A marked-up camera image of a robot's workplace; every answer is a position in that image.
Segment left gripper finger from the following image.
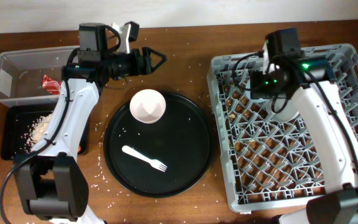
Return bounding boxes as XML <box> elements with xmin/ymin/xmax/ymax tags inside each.
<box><xmin>142</xmin><ymin>47</ymin><xmax>167</xmax><ymax>61</ymax></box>
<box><xmin>150</xmin><ymin>58</ymin><xmax>167</xmax><ymax>72</ymax></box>

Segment grey plate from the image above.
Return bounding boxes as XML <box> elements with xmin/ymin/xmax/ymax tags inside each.
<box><xmin>266</xmin><ymin>100</ymin><xmax>299</xmax><ymax>123</ymax></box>

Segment red snack wrapper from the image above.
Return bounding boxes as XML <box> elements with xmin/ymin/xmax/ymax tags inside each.
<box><xmin>42</xmin><ymin>75</ymin><xmax>62</xmax><ymax>95</ymax></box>

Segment white plastic fork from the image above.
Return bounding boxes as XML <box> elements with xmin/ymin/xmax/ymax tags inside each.
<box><xmin>122</xmin><ymin>146</ymin><xmax>167</xmax><ymax>172</ymax></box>

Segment rice and peanut leftovers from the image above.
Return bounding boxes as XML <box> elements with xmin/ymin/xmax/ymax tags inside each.
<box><xmin>22</xmin><ymin>114</ymin><xmax>52</xmax><ymax>153</ymax></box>

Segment light blue cup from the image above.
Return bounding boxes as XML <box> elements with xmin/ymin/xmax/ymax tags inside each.
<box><xmin>245</xmin><ymin>79</ymin><xmax>269</xmax><ymax>103</ymax></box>

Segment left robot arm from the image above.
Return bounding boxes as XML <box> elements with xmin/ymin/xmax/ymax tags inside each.
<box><xmin>8</xmin><ymin>21</ymin><xmax>167</xmax><ymax>223</ymax></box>

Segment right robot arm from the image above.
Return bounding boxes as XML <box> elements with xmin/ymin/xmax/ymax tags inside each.
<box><xmin>250</xmin><ymin>28</ymin><xmax>358</xmax><ymax>223</ymax></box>

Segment grey dishwasher rack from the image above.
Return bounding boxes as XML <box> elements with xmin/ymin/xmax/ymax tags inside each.
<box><xmin>207</xmin><ymin>44</ymin><xmax>358</xmax><ymax>214</ymax></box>

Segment clear plastic waste bin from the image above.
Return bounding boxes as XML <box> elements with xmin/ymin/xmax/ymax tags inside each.
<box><xmin>0</xmin><ymin>46</ymin><xmax>76</xmax><ymax>107</ymax></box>

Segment round black serving tray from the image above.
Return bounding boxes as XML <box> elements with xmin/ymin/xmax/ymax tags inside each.
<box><xmin>104</xmin><ymin>92</ymin><xmax>214</xmax><ymax>198</ymax></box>

